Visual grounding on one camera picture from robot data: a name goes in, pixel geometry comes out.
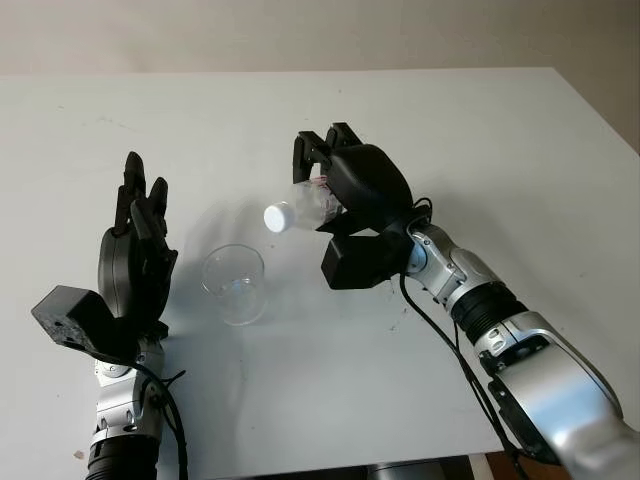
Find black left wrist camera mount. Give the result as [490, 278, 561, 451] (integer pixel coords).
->
[30, 284, 169, 364]

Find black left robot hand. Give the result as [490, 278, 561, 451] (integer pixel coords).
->
[97, 151, 180, 331]

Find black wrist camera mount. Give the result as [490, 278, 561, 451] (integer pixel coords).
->
[319, 219, 416, 291]
[30, 284, 169, 364]

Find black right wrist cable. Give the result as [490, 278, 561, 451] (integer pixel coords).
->
[399, 197, 531, 480]

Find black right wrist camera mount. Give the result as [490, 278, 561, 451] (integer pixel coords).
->
[319, 219, 416, 291]

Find dark grey robot torso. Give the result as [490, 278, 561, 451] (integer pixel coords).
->
[249, 454, 476, 480]

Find clear water bottle white cap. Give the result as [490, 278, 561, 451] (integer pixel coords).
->
[263, 177, 346, 234]

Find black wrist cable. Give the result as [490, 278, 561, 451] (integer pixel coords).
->
[399, 197, 531, 480]
[129, 362, 190, 480]

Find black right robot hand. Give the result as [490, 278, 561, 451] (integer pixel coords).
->
[291, 121, 415, 236]

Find clear plastic cup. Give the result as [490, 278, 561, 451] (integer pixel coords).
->
[201, 243, 266, 327]

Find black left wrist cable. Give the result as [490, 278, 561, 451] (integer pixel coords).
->
[129, 362, 190, 480]

